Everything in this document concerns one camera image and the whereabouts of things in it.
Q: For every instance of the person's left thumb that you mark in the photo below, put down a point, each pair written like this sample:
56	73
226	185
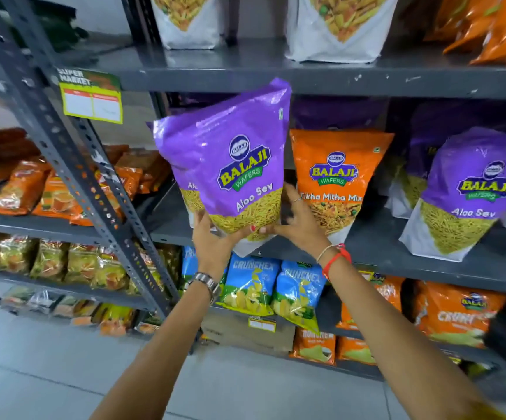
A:
245	234

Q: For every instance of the person's left forearm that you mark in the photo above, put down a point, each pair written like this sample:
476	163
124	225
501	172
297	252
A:
161	354

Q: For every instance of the dark green packets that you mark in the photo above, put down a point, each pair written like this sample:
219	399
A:
56	26

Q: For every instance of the small orange chips packet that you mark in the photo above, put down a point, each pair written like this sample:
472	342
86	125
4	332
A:
355	349
314	345

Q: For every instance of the orange snack mix packet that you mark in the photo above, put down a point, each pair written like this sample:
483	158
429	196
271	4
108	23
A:
340	170

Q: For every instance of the row of yellow green packets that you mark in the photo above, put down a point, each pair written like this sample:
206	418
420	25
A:
52	258

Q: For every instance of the person's right thumb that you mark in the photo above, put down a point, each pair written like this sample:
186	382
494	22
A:
272	231

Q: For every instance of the person's right hand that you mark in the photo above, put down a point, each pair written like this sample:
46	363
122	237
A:
303	231

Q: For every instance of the small yellow price label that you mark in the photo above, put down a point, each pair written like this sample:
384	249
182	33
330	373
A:
261	324

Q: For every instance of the purple snack packet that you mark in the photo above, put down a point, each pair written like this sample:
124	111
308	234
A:
471	188
336	113
414	170
231	144

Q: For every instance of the silver wristwatch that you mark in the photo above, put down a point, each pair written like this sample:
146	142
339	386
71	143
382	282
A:
207	282

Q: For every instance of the row of mixed small packets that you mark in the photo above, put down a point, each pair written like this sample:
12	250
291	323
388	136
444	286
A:
82	310

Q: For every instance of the person's left hand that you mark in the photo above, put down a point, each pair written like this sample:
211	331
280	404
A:
211	251

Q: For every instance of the grey metal shelf rack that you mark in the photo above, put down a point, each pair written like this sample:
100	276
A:
25	225
253	67

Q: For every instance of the person's right forearm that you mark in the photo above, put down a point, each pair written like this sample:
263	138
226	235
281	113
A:
401	345

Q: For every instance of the blue chips packet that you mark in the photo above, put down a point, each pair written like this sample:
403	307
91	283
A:
248	284
299	293
188	264

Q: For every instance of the pile of orange noodle packets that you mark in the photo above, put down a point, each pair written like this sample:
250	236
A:
56	188

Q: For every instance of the white snack mix packet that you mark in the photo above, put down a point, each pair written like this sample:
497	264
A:
336	30
187	21

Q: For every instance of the thin silver bangle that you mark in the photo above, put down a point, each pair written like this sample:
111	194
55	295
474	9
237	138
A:
325	251

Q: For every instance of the green yellow shelf label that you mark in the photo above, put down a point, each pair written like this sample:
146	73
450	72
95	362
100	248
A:
90	97

